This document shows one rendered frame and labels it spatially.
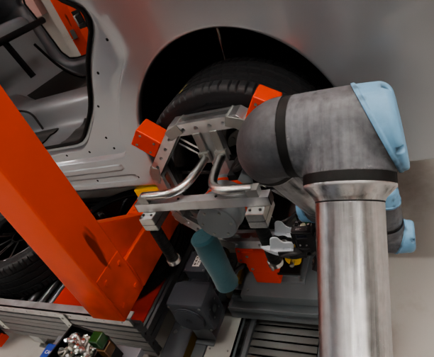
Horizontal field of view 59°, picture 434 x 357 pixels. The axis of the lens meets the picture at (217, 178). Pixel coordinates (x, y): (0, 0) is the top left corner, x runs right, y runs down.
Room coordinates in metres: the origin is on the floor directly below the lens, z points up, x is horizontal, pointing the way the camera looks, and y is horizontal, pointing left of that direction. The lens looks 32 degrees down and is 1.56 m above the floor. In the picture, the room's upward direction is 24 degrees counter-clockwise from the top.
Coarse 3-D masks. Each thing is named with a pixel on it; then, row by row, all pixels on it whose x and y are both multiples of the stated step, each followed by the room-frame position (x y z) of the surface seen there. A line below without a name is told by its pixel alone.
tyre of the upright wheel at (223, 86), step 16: (224, 64) 1.23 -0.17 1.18; (240, 64) 1.19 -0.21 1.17; (256, 64) 1.17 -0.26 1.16; (272, 64) 1.18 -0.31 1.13; (192, 80) 1.27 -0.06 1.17; (208, 80) 1.16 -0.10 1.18; (224, 80) 1.11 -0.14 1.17; (240, 80) 1.09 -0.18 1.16; (256, 80) 1.08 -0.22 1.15; (272, 80) 1.09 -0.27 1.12; (288, 80) 1.09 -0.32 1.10; (304, 80) 1.12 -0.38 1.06; (176, 96) 1.21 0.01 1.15; (192, 96) 1.13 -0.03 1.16; (208, 96) 1.10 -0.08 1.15; (224, 96) 1.07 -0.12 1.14; (240, 96) 1.04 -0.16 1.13; (176, 112) 1.17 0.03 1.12; (192, 112) 1.14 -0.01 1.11
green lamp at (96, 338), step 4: (96, 332) 0.90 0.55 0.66; (100, 332) 0.89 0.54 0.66; (92, 336) 0.89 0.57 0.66; (96, 336) 0.88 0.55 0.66; (100, 336) 0.88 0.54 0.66; (104, 336) 0.88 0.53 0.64; (92, 340) 0.87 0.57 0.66; (96, 340) 0.87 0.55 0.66; (100, 340) 0.87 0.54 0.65; (104, 340) 0.88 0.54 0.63; (92, 344) 0.87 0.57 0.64; (96, 344) 0.86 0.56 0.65; (100, 344) 0.86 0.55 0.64; (104, 344) 0.87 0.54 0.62; (100, 348) 0.86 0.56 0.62
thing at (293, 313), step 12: (240, 276) 1.33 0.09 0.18; (240, 288) 1.27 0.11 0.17; (240, 300) 1.22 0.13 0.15; (240, 312) 1.17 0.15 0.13; (252, 312) 1.14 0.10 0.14; (264, 312) 1.11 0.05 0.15; (276, 312) 1.07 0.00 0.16; (288, 312) 1.04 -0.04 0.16; (300, 312) 1.02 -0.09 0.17; (312, 312) 1.01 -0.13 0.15
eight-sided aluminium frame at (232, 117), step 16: (208, 112) 1.07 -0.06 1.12; (224, 112) 1.03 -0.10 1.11; (240, 112) 0.99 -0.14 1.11; (176, 128) 1.08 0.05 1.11; (192, 128) 1.05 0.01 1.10; (208, 128) 1.02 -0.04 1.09; (224, 128) 1.00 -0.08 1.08; (160, 144) 1.13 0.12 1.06; (176, 144) 1.15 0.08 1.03; (160, 160) 1.14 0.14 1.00; (160, 176) 1.16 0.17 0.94; (192, 224) 1.15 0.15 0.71; (288, 224) 1.00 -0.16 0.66; (224, 240) 1.09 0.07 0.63; (240, 240) 1.06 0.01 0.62; (256, 240) 1.03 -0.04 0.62
